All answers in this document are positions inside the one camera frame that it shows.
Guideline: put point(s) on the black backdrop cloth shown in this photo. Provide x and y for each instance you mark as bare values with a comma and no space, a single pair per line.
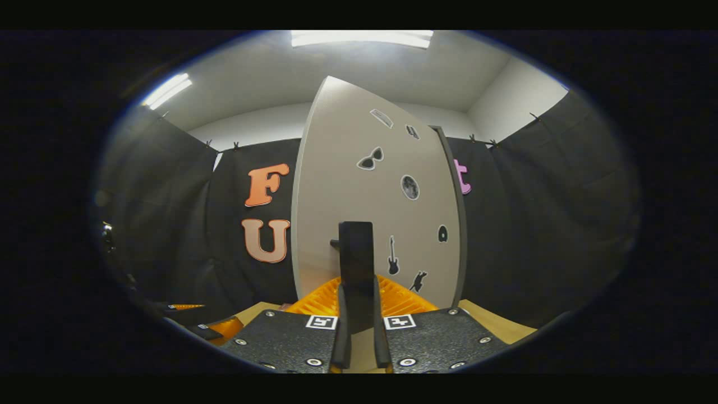
168,224

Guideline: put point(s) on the white cabinet door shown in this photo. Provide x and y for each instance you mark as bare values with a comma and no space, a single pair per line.
336,168

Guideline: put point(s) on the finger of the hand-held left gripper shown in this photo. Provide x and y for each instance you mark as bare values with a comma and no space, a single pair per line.
188,307
224,330

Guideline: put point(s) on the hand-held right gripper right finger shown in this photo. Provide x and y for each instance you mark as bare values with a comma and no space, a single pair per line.
381,336

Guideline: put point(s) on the long ceiling light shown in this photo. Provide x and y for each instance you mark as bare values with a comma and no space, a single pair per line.
166,91
362,38

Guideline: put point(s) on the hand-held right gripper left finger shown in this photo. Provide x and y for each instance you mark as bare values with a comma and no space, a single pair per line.
340,336

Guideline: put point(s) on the grey cabinet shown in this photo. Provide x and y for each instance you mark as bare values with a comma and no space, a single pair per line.
459,224

